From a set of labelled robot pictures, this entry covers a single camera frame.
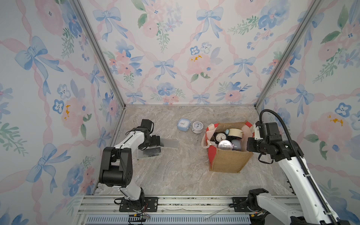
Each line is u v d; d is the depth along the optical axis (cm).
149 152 92
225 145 84
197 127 102
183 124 104
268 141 53
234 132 84
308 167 44
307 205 38
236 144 84
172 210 73
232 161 73
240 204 72
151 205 74
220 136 90
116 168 46
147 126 75
